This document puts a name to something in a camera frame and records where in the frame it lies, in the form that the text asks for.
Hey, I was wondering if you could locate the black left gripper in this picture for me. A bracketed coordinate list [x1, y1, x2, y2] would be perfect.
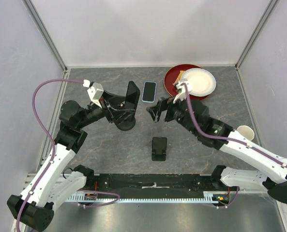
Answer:
[77, 89, 135, 129]

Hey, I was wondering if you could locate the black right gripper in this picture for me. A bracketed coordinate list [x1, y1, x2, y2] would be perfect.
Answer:
[146, 92, 197, 135]

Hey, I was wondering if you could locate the black round-base clamp stand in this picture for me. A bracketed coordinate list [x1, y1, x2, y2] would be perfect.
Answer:
[115, 106, 136, 131]

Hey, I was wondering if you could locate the black smartphone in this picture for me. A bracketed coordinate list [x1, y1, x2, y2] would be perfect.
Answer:
[124, 81, 140, 110]

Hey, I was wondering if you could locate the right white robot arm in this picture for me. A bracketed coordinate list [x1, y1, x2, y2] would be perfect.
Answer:
[147, 98, 287, 204]

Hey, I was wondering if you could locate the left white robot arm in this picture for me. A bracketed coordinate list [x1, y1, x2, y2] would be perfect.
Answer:
[7, 88, 140, 232]

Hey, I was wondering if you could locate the black folding phone stand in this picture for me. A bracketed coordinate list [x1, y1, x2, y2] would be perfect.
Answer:
[151, 137, 167, 161]

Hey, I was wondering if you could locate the blue-cased smartphone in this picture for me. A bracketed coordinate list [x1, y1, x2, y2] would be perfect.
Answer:
[142, 81, 157, 103]

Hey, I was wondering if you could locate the yellow sponge cloth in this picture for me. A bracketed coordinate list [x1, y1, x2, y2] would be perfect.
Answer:
[173, 70, 185, 85]

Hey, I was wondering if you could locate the round red tray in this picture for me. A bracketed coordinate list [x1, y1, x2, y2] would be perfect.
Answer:
[164, 64, 216, 101]

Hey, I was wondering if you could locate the white paper plate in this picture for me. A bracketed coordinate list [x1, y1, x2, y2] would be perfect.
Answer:
[180, 68, 216, 97]

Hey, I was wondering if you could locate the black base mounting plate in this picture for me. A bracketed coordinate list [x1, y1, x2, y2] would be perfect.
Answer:
[60, 173, 240, 203]

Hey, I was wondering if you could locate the light blue mug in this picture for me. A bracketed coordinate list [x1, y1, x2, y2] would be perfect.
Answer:
[237, 125, 255, 141]

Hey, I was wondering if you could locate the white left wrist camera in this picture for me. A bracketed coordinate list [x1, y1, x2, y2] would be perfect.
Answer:
[83, 79, 104, 108]

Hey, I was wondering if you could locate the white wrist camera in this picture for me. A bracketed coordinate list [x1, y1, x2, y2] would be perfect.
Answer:
[173, 81, 192, 104]
[83, 79, 104, 108]

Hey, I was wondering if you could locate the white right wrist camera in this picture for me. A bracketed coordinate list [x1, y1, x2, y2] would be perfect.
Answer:
[173, 81, 192, 104]

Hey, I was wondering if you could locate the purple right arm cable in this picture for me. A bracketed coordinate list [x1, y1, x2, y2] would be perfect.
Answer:
[184, 83, 287, 210]

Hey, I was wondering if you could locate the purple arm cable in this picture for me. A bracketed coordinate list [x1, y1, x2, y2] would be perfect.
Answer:
[16, 79, 121, 232]
[184, 83, 287, 210]

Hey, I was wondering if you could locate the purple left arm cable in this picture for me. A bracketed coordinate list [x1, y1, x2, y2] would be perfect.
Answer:
[16, 79, 121, 232]

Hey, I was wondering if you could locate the slotted cable duct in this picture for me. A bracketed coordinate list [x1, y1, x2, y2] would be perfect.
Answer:
[65, 190, 231, 203]

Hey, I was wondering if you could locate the aluminium frame rail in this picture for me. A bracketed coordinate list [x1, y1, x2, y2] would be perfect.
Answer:
[24, 173, 287, 194]

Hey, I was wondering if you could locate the aluminium corner post left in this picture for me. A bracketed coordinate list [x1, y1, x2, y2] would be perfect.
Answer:
[22, 0, 68, 73]

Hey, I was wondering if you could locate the aluminium corner post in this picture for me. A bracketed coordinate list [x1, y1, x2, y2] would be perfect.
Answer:
[235, 0, 280, 71]
[22, 0, 68, 73]

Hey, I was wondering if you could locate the aluminium corner post right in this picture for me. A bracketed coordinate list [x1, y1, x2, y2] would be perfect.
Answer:
[235, 0, 280, 71]

